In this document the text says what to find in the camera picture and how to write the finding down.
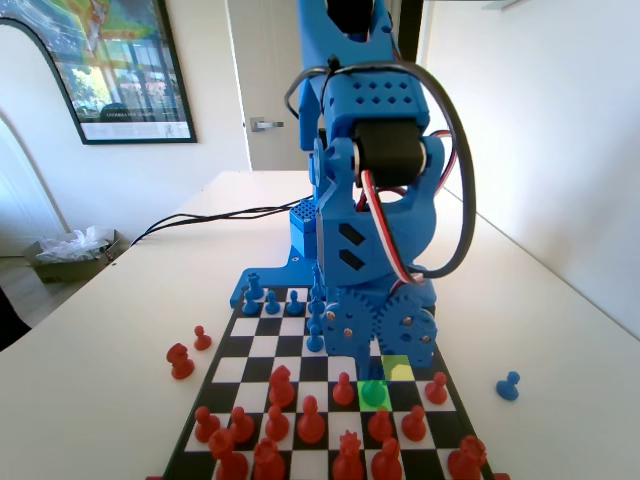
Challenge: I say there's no dark framed wall poster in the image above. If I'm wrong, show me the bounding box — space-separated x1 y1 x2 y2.
0 0 199 146

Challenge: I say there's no red white black servo wire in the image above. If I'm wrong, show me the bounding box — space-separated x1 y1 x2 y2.
357 169 426 286

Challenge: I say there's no thick black camera cable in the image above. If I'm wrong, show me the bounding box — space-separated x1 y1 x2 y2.
283 62 478 280

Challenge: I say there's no red queen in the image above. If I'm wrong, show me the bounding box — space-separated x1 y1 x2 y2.
330 432 365 480

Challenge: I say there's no red rook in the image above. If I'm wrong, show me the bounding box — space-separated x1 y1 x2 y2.
446 434 488 480
208 428 250 480

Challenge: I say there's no clear crumpled plastic bag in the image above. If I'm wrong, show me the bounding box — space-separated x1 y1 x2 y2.
37 225 115 264

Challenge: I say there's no blue bishop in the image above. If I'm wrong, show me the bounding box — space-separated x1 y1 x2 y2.
360 380 386 407

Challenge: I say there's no thin black power cable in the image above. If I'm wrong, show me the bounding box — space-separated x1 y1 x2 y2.
130 200 312 247
130 198 312 247

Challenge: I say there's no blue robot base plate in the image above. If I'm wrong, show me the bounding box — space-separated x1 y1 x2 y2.
228 249 319 309

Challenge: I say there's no black and white chessboard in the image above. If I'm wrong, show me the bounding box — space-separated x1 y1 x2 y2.
159 284 497 480

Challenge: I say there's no brown cardboard box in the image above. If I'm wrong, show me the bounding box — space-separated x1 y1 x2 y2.
23 228 132 285

